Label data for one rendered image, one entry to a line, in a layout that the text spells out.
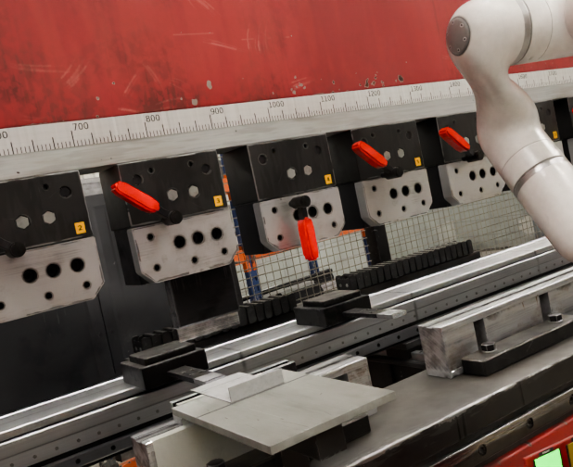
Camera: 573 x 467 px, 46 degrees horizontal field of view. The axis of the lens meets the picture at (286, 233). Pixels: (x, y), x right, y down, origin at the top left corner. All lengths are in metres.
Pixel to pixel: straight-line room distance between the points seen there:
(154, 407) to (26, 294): 0.44
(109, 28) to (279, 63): 0.27
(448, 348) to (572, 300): 0.38
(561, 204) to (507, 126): 0.15
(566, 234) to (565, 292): 0.54
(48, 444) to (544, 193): 0.85
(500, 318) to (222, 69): 0.71
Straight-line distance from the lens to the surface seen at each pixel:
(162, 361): 1.17
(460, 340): 1.27
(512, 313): 1.38
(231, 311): 1.00
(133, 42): 0.96
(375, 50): 1.19
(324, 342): 1.39
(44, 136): 0.89
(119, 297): 1.48
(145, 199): 0.87
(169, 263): 0.92
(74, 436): 1.19
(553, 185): 1.01
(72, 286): 0.88
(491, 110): 1.05
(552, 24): 1.03
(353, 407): 0.80
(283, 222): 1.01
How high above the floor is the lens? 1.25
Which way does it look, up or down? 3 degrees down
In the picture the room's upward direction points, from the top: 12 degrees counter-clockwise
